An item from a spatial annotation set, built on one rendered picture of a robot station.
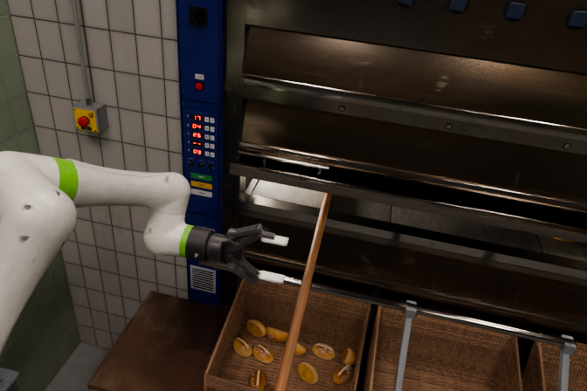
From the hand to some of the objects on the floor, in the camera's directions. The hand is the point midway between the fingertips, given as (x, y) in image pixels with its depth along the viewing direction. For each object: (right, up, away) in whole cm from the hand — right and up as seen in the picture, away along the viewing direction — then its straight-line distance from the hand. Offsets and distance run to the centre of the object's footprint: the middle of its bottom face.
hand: (281, 260), depth 131 cm
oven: (+72, -57, +192) cm, 213 cm away
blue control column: (-23, -40, +205) cm, 210 cm away
